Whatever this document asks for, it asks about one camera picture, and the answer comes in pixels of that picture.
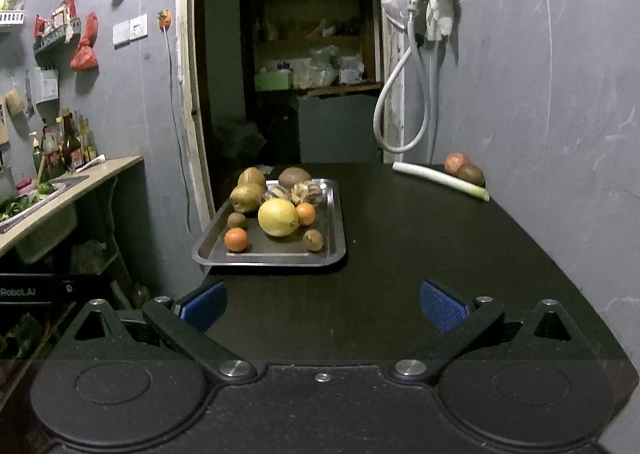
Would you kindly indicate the small orange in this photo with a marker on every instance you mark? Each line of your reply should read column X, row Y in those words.
column 306, row 213
column 236, row 239

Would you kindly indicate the green bottle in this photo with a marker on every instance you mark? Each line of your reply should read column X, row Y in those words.
column 36, row 154

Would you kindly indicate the metal tray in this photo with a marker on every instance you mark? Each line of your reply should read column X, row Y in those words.
column 280, row 250

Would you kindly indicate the red-capped bottle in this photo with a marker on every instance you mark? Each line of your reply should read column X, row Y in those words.
column 50, row 151

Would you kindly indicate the small kiwi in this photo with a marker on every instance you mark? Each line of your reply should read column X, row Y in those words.
column 237, row 220

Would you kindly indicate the white wall basket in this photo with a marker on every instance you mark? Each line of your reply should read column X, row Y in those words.
column 12, row 18

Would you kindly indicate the red plastic bag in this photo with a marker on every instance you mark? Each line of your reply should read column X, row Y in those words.
column 84, row 58
column 91, row 29

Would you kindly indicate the white wall switch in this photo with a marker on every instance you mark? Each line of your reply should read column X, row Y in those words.
column 121, row 33

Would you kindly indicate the orange wall hook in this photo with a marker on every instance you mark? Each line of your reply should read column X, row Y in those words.
column 164, row 19

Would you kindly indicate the metal sink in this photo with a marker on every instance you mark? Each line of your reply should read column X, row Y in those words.
column 65, row 184

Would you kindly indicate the yellow lemon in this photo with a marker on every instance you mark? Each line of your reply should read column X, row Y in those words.
column 278, row 217

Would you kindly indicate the leek stalk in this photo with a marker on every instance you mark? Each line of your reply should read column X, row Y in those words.
column 435, row 176

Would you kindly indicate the dark sauce bottle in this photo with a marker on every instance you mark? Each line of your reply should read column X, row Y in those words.
column 70, row 149

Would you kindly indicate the green box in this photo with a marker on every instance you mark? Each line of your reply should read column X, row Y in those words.
column 272, row 80

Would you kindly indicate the white wall socket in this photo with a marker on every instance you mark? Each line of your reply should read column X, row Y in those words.
column 139, row 26

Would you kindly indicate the yellow-green mango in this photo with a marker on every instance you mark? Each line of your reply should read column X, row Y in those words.
column 251, row 176

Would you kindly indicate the small brown round fruit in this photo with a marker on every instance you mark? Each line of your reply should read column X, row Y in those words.
column 313, row 240

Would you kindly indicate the green vegetables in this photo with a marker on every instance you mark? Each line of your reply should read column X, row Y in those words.
column 15, row 206

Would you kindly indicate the red apple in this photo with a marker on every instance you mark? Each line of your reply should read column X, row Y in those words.
column 455, row 161

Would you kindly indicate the brown kiwi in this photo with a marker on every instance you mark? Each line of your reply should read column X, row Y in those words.
column 472, row 175
column 295, row 177

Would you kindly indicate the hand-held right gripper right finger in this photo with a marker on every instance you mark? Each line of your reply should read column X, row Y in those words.
column 442, row 306

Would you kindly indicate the red snack packets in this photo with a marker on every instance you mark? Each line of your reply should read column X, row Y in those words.
column 57, row 16

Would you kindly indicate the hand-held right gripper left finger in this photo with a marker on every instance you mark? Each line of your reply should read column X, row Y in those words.
column 202, row 306

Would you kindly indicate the pile of plastic bags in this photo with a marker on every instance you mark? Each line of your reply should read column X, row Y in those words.
column 325, row 66

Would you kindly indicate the white cloth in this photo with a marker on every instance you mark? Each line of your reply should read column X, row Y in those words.
column 440, row 4

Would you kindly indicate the small striped melon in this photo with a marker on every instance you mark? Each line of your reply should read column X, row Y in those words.
column 276, row 193
column 306, row 193

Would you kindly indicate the white wall container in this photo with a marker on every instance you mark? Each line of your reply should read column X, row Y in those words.
column 45, row 81

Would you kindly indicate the white door frame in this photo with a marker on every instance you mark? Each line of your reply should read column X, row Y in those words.
column 192, row 109

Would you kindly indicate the yellow oil bottle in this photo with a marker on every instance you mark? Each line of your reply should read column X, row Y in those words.
column 88, row 139

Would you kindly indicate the white tube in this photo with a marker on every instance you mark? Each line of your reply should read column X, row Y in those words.
column 92, row 161

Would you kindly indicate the yellow-brown pear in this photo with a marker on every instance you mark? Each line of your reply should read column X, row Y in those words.
column 246, row 197

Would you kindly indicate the beige kitchen counter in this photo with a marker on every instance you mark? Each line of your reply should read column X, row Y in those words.
column 110, row 171

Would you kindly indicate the grey cabinet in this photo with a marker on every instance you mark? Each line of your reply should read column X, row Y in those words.
column 340, row 126

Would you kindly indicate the tan sponge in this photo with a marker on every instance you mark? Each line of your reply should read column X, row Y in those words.
column 15, row 101

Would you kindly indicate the grey wall rack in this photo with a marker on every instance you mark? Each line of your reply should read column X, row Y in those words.
column 55, row 39

